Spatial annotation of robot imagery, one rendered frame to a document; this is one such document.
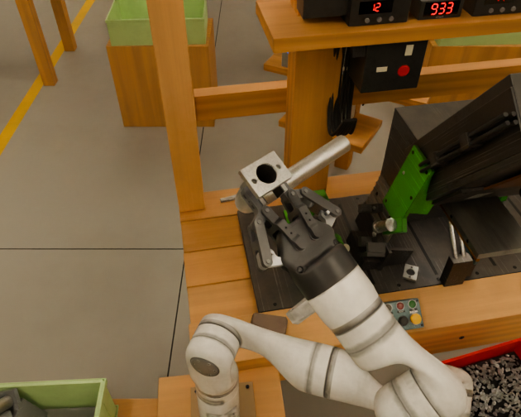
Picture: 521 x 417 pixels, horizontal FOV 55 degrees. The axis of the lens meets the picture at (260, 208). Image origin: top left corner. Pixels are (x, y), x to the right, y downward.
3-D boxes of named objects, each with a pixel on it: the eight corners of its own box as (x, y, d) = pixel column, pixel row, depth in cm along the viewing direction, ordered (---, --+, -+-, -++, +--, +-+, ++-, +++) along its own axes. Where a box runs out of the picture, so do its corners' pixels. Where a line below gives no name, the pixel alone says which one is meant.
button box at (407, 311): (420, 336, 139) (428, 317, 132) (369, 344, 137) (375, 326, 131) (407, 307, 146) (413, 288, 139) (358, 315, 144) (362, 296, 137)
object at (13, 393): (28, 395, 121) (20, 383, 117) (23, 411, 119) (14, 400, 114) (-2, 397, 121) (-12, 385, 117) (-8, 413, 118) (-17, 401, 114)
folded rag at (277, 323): (246, 339, 134) (246, 333, 132) (252, 314, 140) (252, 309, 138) (283, 346, 133) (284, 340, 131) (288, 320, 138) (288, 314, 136)
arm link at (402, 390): (394, 457, 54) (411, 443, 66) (462, 415, 53) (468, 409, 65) (358, 398, 58) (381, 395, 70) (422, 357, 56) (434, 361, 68)
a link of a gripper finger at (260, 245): (274, 266, 56) (268, 217, 58) (259, 266, 56) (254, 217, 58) (265, 271, 59) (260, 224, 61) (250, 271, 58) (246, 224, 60)
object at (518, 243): (532, 253, 130) (536, 246, 128) (475, 262, 128) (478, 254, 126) (461, 161, 157) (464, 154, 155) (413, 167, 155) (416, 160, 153)
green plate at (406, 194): (421, 230, 143) (458, 173, 129) (396, 228, 141) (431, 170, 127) (405, 203, 151) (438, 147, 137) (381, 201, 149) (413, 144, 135)
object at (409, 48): (418, 88, 141) (430, 38, 131) (360, 94, 139) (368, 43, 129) (401, 68, 150) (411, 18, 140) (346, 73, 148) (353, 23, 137)
